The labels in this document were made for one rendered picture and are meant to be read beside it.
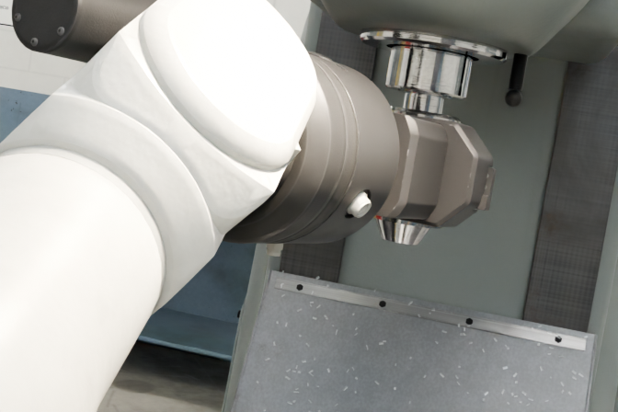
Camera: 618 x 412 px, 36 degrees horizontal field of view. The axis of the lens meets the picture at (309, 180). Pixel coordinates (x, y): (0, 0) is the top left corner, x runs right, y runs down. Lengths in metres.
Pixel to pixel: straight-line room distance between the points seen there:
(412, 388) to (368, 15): 0.48
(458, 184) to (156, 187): 0.25
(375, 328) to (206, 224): 0.67
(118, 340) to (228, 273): 4.75
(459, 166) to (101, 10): 0.21
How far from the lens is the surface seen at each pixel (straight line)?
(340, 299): 0.95
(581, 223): 0.93
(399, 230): 0.55
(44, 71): 5.38
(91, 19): 0.37
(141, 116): 0.27
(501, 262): 0.94
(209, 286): 5.03
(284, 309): 0.95
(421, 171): 0.47
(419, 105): 0.56
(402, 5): 0.49
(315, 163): 0.39
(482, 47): 0.54
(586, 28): 0.68
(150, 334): 4.42
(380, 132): 0.43
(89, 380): 0.22
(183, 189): 0.27
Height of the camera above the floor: 1.25
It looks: 3 degrees down
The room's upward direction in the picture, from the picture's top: 9 degrees clockwise
